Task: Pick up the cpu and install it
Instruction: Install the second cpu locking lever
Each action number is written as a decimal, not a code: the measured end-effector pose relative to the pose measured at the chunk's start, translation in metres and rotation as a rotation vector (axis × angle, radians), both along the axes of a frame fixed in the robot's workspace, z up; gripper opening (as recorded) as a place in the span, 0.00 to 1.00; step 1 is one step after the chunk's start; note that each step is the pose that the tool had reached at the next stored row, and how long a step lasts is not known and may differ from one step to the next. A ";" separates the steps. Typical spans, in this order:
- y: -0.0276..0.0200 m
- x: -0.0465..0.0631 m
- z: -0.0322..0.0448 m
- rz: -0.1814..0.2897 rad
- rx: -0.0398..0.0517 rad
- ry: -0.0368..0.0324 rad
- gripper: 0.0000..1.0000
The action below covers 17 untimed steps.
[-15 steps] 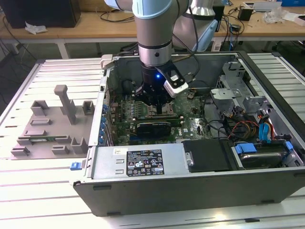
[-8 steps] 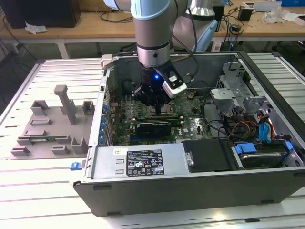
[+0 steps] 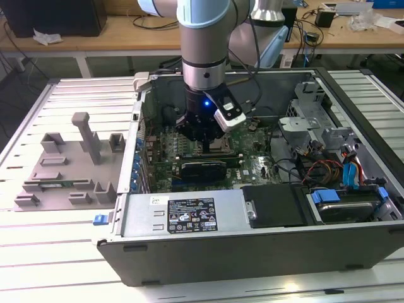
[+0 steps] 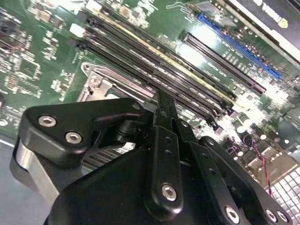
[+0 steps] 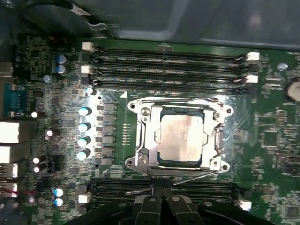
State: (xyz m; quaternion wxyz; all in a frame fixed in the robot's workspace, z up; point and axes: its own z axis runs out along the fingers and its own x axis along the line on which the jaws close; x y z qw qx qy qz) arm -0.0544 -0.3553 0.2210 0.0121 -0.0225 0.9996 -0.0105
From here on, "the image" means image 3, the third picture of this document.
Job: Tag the green motherboard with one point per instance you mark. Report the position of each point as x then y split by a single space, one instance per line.
262 164

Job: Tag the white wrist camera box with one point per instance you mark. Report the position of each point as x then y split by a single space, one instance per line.
230 124

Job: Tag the black open PC case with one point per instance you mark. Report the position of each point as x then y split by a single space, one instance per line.
252 259

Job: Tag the blue flat box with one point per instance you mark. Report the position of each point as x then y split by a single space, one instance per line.
388 3

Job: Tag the white paper sheet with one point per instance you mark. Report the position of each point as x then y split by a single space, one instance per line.
389 23

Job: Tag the gray parts rack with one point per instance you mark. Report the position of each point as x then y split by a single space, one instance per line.
79 158

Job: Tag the crumpled white paper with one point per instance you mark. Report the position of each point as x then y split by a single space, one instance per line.
47 37

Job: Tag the small black adapter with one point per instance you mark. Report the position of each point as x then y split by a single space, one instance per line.
313 37

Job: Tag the gray case latch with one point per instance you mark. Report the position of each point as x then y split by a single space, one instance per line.
141 80

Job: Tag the CPU socket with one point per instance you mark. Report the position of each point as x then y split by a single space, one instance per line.
229 151

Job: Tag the wooden desk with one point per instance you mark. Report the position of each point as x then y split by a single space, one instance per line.
94 41

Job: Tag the silver metal drive cage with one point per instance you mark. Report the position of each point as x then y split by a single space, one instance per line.
300 124

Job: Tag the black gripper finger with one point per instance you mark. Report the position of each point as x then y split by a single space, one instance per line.
189 129
219 134

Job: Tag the black graphics card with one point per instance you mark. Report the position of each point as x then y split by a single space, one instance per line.
205 173

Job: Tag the brown cardboard box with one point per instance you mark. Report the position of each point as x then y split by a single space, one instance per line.
123 7

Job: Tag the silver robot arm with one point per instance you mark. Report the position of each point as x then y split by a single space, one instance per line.
202 47

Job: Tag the round coin battery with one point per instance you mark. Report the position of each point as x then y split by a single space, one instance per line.
252 127

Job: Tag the small black cube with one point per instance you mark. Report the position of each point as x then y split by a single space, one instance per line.
324 18

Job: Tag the hard disk in blue carrier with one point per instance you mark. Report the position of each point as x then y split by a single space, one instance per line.
344 211

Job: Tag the silver power supply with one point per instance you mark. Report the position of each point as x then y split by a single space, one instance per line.
139 217

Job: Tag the blue case clip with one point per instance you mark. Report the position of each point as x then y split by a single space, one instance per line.
100 219

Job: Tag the black cylinder part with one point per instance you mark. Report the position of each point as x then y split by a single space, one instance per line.
168 114

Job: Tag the black drive bay cover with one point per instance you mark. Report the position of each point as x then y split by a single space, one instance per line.
274 205

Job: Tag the clear plastic bag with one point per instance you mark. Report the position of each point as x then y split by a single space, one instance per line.
363 20

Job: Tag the large black box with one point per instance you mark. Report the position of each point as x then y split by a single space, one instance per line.
47 15

